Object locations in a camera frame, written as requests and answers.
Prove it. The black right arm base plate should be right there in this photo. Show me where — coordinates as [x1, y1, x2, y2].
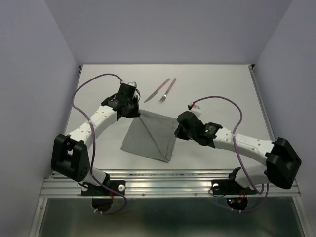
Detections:
[208, 179, 256, 198]

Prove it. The pink handled knife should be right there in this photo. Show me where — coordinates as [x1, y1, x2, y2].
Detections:
[144, 78, 170, 103]

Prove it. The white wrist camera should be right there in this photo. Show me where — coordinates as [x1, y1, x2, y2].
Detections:
[127, 81, 137, 88]
[188, 104, 201, 118]

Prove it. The aluminium mounting rail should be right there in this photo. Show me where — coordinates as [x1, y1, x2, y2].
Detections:
[39, 168, 302, 199]

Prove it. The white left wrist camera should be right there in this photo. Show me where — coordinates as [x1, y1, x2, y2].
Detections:
[127, 81, 137, 88]

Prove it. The pink handled fork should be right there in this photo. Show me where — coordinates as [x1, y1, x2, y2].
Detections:
[159, 78, 177, 103]

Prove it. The grey cloth napkin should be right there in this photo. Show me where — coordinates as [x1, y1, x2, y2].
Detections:
[121, 110, 178, 163]

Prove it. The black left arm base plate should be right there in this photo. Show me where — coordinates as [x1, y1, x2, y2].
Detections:
[79, 180, 126, 197]

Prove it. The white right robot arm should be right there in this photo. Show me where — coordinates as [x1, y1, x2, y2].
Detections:
[175, 111, 302, 193]

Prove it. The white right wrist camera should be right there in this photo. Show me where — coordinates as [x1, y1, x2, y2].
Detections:
[188, 104, 201, 118]

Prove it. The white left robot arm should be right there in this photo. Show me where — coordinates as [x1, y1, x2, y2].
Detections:
[50, 82, 140, 195]

